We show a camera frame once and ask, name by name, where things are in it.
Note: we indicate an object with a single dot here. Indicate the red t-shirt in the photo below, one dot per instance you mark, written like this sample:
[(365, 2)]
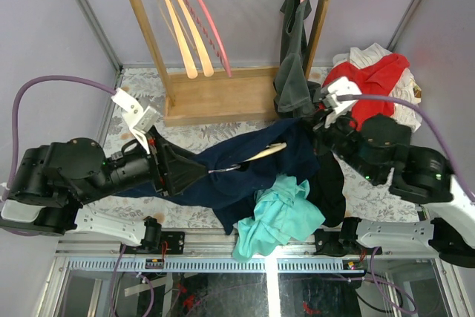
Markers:
[(377, 79)]

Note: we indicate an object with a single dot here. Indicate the black t-shirt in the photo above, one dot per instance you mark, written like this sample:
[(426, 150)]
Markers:
[(326, 190)]

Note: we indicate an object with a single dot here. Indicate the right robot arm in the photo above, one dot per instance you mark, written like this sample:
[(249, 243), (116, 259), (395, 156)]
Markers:
[(381, 152)]

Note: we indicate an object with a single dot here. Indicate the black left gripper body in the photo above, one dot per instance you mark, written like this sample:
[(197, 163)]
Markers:
[(162, 161)]

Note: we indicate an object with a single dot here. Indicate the light wooden hanger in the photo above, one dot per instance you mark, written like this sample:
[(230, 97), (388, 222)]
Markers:
[(176, 28), (202, 52)]

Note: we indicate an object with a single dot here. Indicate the navy blue t-shirt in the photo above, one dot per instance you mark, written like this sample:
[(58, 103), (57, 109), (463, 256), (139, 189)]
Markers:
[(225, 191)]

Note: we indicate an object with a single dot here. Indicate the wooden clothes rack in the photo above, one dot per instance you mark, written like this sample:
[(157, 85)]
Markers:
[(247, 95)]

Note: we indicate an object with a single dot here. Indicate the pink twisted-bar hanger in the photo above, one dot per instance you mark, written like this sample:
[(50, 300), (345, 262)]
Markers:
[(205, 22)]

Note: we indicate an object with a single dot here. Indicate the grey t-shirt on hanger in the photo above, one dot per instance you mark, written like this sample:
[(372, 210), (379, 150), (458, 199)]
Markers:
[(294, 94)]

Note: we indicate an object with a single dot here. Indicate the light wooden hanger left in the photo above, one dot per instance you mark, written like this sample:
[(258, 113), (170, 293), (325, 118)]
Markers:
[(176, 28)]

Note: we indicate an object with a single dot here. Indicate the cream plastic hanger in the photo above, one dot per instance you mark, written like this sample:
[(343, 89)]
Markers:
[(269, 150)]

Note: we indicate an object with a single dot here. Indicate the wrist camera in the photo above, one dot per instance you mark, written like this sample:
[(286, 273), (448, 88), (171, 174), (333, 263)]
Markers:
[(336, 99), (138, 119)]

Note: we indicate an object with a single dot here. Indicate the teal t-shirt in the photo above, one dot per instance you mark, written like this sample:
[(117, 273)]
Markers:
[(281, 213)]

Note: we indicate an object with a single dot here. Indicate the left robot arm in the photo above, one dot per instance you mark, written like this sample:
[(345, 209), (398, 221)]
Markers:
[(55, 185)]

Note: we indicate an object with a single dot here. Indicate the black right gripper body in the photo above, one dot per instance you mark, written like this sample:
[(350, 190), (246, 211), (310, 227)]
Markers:
[(341, 136)]

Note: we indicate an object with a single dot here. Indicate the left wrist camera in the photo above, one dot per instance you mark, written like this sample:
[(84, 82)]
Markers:
[(138, 119)]

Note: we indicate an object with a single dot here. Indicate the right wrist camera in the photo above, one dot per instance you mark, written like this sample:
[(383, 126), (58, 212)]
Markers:
[(336, 99)]

